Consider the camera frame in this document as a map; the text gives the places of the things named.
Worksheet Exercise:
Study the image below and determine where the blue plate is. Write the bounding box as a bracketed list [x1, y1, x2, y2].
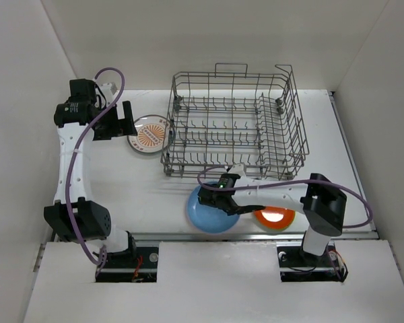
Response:
[186, 186, 240, 235]

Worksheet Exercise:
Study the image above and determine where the white plate brown floral pattern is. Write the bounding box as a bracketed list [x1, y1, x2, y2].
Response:
[127, 114, 175, 155]

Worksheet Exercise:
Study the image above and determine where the small orange plate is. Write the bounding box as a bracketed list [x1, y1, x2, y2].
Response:
[254, 205, 296, 229]

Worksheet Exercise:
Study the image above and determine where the small green plate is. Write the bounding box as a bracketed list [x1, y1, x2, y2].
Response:
[254, 210, 297, 233]

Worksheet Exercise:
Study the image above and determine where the pink plate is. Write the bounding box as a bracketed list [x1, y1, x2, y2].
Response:
[191, 229, 236, 241]

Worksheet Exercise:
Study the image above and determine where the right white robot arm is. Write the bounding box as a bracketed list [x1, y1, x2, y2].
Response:
[198, 172, 347, 265]

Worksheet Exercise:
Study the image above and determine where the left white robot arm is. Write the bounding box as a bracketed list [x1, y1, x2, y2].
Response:
[44, 95, 137, 267]

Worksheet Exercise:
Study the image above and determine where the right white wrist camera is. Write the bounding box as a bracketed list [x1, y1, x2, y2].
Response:
[227, 163, 246, 177]

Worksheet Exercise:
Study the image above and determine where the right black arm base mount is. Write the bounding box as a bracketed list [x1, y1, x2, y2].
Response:
[277, 243, 349, 283]

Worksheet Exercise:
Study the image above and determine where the grey wire dish rack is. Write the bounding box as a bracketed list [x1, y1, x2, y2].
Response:
[160, 63, 309, 180]

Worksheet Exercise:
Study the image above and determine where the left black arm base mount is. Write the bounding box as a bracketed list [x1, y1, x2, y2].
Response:
[95, 245, 160, 283]

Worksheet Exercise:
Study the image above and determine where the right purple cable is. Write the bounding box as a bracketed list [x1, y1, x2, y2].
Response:
[197, 166, 374, 282]

